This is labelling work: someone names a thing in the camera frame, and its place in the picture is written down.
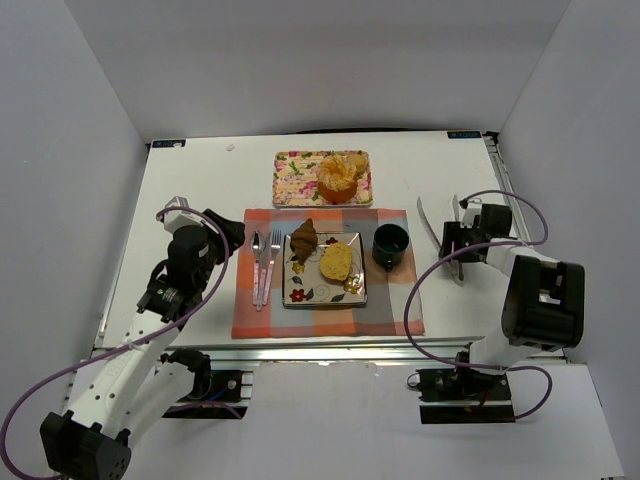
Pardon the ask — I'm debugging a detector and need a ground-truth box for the brown chocolate croissant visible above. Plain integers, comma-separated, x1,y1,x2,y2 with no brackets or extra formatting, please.
290,218,318,265

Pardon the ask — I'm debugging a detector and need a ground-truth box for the round yellow sponge cake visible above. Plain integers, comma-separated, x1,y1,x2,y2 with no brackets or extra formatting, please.
320,242,352,282

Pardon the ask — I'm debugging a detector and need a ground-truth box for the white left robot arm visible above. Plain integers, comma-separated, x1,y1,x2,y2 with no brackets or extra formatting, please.
40,206,245,479

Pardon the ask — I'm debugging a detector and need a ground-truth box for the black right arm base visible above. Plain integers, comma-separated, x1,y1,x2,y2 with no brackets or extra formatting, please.
406,368,515,425

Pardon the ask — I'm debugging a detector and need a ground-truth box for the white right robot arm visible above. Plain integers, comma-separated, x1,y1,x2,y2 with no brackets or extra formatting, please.
439,200,585,375

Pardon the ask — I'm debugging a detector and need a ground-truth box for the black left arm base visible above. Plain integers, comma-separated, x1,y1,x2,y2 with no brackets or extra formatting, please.
163,370,253,420

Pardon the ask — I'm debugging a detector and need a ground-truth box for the dark green mug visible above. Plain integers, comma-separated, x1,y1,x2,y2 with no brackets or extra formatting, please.
372,224,410,273

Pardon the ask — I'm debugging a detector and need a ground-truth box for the floral rectangular serving tray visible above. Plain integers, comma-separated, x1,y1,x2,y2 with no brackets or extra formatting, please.
272,150,373,208

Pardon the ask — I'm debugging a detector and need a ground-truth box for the checkered orange blue placemat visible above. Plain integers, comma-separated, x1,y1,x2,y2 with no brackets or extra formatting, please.
231,208,425,339

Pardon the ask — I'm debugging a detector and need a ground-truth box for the floral square ceramic plate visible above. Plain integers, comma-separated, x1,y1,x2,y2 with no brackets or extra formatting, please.
282,232,367,308

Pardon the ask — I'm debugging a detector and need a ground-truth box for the orange coconut-crusted bun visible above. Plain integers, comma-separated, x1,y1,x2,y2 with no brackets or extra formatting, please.
317,155,358,204

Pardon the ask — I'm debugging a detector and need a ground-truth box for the small round beige bun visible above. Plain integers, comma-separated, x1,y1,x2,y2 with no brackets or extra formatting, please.
347,153,369,175

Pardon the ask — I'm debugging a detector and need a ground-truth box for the silver spoon pink handle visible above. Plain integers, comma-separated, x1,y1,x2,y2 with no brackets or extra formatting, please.
251,230,265,306

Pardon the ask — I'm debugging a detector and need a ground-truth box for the silver knife pink handle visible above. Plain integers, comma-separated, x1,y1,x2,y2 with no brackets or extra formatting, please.
257,232,271,310

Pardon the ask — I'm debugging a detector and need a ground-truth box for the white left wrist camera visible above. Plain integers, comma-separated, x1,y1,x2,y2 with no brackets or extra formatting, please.
156,196,202,234

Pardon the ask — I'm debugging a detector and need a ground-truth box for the silver fork pink handle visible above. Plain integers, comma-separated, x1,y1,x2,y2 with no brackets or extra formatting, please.
261,230,283,306

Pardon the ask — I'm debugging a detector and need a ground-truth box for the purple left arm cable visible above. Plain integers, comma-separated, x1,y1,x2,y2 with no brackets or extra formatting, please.
0,207,232,476

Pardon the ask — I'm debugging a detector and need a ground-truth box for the aluminium table frame rail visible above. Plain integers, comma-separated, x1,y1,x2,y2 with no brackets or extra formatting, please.
99,132,542,352

